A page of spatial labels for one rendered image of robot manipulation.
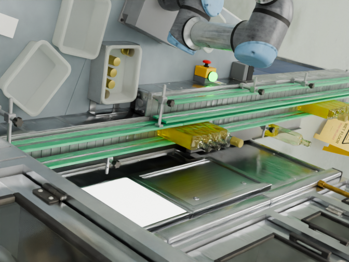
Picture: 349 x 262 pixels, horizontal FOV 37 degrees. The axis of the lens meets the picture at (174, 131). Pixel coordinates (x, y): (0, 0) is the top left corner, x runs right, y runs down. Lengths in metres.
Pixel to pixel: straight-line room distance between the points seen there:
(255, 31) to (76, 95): 0.78
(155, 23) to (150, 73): 0.28
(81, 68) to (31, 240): 1.19
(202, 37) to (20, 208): 0.99
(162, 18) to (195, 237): 0.86
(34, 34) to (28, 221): 1.02
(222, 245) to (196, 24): 0.74
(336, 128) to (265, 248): 3.72
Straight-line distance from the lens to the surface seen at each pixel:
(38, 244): 0.86
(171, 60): 2.29
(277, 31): 1.54
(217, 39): 1.68
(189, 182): 2.00
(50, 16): 1.86
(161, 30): 2.06
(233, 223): 1.80
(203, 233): 1.70
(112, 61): 1.99
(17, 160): 1.11
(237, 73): 2.60
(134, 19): 1.98
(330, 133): 5.36
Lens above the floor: 2.29
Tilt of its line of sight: 39 degrees down
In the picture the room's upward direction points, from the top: 114 degrees clockwise
